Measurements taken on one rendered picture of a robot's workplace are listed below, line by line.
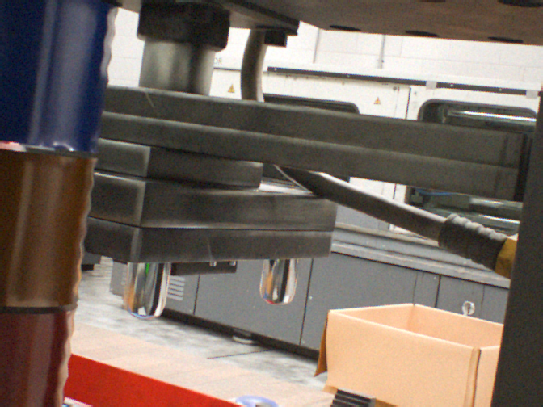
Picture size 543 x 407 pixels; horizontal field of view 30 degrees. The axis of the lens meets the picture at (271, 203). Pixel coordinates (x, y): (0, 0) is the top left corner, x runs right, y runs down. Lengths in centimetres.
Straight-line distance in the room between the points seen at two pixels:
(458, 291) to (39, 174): 512
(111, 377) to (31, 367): 66
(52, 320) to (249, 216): 29
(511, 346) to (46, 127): 21
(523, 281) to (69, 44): 20
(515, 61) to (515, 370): 709
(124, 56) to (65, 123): 931
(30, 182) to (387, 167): 22
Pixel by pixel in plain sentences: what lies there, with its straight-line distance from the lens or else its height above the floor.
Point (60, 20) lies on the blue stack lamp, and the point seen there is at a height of 118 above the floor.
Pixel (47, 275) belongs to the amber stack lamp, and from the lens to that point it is 23.
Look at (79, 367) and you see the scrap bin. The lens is 91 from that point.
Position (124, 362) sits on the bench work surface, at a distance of 117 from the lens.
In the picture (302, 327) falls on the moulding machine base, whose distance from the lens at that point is 581.
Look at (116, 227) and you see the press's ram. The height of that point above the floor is 112.
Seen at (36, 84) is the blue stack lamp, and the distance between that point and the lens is 22.
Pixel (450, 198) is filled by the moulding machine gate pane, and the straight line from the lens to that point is 533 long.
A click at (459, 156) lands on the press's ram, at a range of 41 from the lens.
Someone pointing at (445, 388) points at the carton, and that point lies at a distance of 280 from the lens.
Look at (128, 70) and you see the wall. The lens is 946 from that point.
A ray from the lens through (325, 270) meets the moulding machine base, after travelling 570.
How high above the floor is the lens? 116
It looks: 3 degrees down
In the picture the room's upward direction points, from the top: 8 degrees clockwise
